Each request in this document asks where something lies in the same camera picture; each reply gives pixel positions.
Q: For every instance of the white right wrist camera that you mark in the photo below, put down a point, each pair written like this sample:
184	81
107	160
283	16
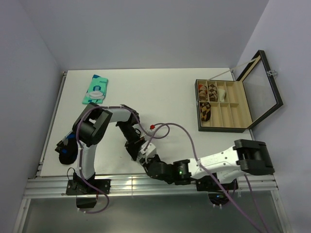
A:
147	151

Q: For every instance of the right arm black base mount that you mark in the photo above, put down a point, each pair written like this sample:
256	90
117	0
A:
215	194

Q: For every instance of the black blue sock pair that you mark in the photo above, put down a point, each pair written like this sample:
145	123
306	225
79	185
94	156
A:
67	149

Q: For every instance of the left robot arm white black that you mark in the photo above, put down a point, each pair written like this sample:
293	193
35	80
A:
91	126

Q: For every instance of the teal patterned sock pair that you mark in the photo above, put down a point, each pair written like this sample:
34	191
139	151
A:
96	91

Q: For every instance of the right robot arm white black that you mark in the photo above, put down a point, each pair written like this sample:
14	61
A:
244	157

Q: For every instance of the cream yellow sock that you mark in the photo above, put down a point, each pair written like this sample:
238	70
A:
221	95

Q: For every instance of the brown checkered rolled sock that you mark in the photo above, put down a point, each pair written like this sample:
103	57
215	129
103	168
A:
212	93

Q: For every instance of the aluminium frame rail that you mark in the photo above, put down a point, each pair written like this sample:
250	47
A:
129	185

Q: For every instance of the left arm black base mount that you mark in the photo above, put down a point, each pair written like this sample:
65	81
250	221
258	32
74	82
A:
87	188

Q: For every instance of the orange brown rolled sock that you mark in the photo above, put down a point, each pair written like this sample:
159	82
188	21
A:
202	91

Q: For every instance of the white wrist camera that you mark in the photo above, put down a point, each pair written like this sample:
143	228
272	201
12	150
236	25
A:
150	131
147	151

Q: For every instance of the black compartment box with lid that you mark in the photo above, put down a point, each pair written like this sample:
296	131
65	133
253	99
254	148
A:
249	100

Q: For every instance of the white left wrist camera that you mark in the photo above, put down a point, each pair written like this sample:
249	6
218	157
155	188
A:
150	131

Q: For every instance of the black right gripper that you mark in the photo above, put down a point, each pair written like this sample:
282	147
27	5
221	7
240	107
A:
146	164

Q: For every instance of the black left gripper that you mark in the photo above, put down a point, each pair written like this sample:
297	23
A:
133	146

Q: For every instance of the dark checkered rolled sock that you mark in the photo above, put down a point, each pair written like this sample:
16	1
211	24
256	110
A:
205	111

